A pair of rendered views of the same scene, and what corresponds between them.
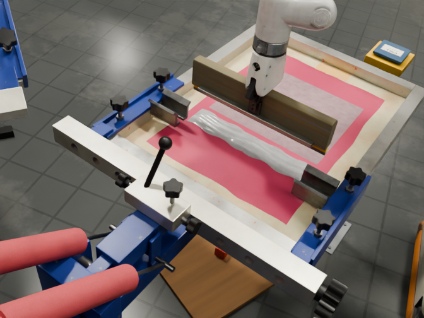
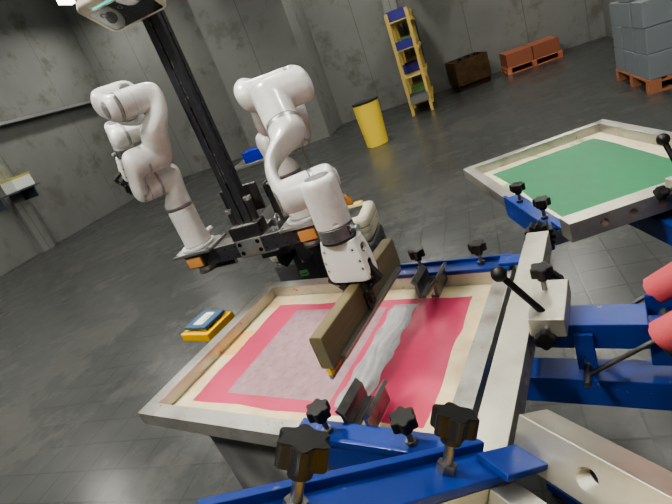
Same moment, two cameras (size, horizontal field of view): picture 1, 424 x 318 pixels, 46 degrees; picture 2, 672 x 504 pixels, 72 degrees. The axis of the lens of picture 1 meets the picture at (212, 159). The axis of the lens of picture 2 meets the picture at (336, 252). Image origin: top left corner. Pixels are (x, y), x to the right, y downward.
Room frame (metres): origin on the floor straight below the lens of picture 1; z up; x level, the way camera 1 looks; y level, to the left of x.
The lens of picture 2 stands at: (0.88, 0.79, 1.57)
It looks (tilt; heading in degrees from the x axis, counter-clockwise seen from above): 21 degrees down; 275
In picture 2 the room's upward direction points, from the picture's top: 21 degrees counter-clockwise
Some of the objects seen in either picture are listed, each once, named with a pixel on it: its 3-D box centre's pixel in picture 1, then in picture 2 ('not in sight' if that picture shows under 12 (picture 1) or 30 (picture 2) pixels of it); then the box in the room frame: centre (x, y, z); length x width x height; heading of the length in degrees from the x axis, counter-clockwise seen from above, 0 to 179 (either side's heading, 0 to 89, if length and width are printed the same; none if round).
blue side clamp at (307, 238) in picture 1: (330, 219); (452, 274); (0.72, -0.28, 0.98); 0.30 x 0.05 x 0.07; 150
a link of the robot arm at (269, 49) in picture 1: (269, 41); (339, 229); (0.94, -0.09, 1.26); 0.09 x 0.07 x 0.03; 149
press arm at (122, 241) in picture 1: (138, 233); (588, 326); (0.58, 0.12, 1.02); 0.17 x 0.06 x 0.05; 150
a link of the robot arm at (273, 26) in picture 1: (295, 14); (325, 194); (0.94, -0.13, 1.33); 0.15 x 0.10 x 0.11; 102
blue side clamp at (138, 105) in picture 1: (141, 111); (372, 448); (1.00, 0.20, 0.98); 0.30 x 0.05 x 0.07; 150
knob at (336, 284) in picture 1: (324, 294); (539, 237); (0.50, -0.24, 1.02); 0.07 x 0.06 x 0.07; 150
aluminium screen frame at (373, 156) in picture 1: (277, 115); (329, 343); (1.07, -0.16, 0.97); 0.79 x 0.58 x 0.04; 150
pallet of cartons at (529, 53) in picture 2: not in sight; (529, 55); (-3.58, -9.77, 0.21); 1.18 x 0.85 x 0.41; 163
